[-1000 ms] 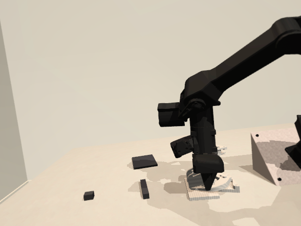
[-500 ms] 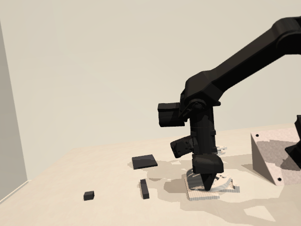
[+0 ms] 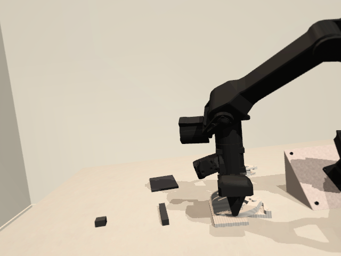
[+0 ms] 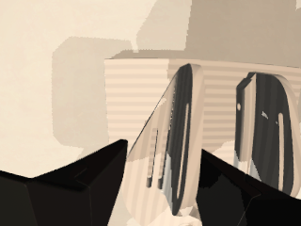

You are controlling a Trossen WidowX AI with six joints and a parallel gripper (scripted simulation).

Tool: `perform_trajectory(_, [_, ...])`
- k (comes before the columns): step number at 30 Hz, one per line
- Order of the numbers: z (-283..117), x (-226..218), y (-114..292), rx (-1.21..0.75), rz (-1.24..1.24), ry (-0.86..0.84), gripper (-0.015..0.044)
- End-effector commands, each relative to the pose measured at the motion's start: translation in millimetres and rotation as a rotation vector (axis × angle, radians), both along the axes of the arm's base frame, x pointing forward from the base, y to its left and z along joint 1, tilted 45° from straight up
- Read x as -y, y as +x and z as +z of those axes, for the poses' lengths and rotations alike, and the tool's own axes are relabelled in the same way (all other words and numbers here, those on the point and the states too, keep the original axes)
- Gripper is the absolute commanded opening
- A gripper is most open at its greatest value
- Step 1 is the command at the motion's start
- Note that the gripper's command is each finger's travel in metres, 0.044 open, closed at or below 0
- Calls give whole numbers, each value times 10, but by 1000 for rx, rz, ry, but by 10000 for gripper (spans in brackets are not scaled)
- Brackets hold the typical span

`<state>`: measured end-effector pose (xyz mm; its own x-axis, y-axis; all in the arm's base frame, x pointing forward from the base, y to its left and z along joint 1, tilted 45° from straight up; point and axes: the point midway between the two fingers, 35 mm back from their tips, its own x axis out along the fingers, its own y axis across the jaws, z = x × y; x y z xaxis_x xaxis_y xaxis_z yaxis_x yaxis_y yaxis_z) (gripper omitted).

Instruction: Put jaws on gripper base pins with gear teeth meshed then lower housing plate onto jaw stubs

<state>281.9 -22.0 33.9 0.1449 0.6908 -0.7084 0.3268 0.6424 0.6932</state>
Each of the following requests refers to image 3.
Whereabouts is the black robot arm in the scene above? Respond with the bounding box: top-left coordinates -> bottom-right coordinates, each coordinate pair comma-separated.
178,18 -> 341,191

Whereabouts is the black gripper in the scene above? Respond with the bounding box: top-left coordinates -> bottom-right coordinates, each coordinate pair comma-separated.
215,142 -> 254,216

